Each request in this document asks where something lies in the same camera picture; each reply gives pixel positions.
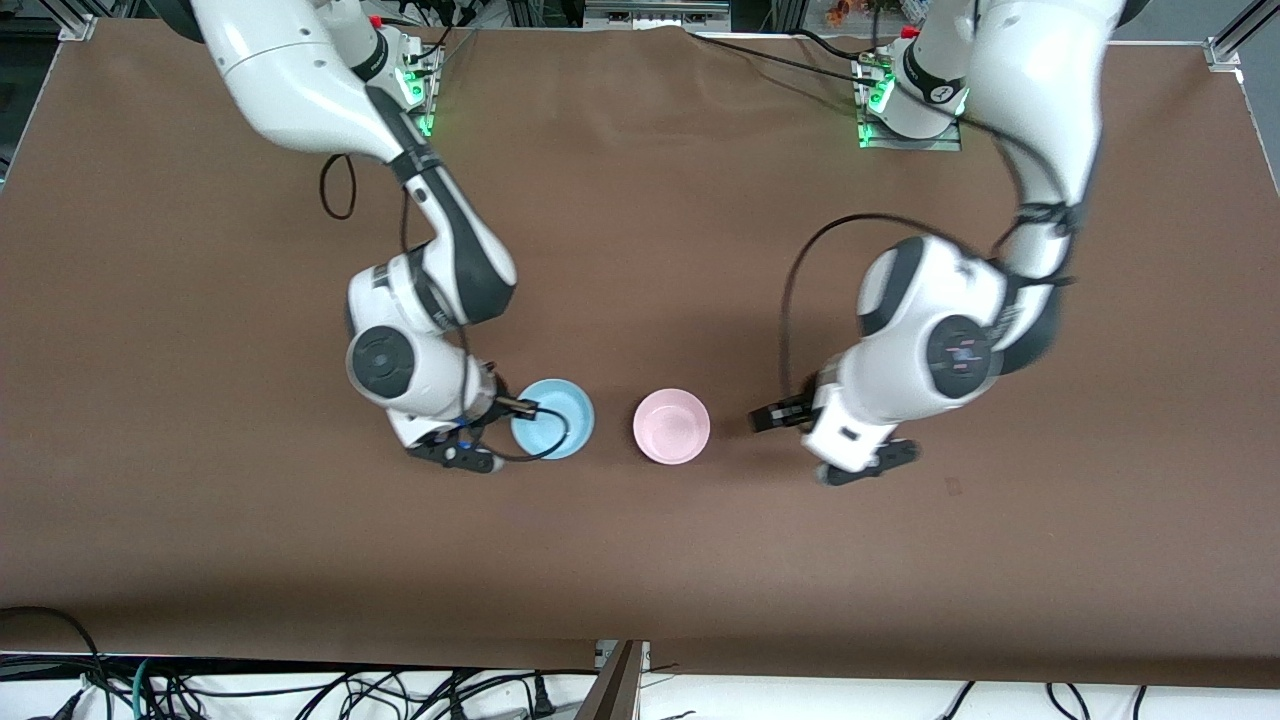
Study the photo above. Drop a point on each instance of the brown table cover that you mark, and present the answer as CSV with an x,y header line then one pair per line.
x,y
640,560

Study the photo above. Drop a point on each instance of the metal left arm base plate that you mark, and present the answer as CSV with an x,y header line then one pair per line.
x,y
905,143

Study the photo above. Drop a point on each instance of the pink bowl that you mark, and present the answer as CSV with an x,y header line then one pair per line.
x,y
671,427

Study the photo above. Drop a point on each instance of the grey metal device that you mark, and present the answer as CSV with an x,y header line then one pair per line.
x,y
655,15

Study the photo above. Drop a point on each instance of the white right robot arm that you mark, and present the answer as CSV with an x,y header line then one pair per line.
x,y
290,80

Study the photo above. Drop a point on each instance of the orange object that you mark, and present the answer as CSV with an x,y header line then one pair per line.
x,y
840,12

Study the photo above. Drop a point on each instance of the aluminium frame profile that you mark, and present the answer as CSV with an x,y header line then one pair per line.
x,y
75,25
1225,48

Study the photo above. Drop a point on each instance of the blue bowl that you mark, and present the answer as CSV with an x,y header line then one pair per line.
x,y
560,420

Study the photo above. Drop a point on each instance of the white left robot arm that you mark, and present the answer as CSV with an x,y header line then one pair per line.
x,y
1040,80

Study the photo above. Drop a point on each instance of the black power plug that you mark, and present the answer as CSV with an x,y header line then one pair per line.
x,y
541,697

